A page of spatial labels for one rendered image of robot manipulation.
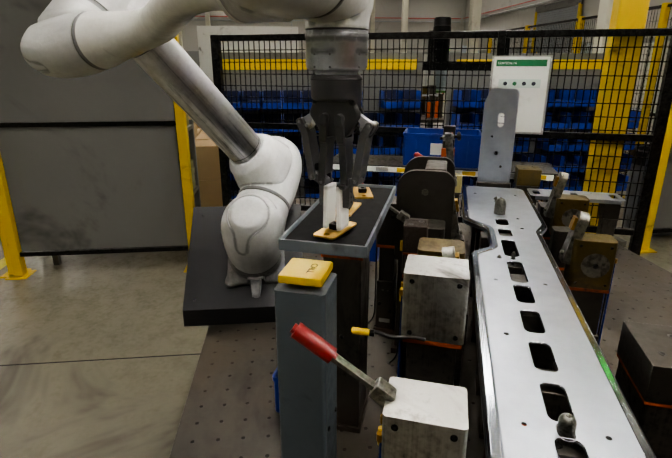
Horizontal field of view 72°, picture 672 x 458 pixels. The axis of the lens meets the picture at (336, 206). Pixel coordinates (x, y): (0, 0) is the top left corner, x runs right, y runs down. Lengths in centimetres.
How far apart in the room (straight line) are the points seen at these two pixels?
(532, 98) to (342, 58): 148
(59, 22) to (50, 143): 260
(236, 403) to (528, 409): 66
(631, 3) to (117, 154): 292
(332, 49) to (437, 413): 47
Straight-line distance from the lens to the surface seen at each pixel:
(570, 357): 81
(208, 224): 151
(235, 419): 110
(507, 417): 67
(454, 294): 74
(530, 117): 208
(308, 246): 70
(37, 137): 359
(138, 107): 332
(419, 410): 56
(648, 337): 86
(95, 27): 92
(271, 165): 128
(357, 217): 82
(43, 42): 100
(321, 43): 66
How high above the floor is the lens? 142
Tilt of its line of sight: 17 degrees down
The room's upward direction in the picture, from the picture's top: straight up
